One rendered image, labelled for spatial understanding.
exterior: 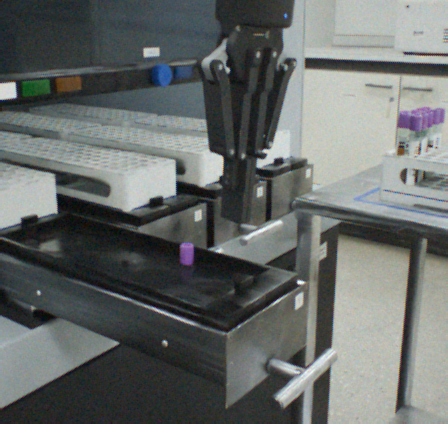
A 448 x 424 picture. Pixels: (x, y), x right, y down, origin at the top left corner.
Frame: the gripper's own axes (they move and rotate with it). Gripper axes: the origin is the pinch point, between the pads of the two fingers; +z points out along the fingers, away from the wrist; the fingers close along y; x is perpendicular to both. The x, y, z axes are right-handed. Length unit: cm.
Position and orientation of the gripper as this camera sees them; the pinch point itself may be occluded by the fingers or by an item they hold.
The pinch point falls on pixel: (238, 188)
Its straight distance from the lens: 65.4
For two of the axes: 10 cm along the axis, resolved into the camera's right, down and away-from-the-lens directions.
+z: -0.8, 9.4, 3.2
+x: 7.4, 2.7, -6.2
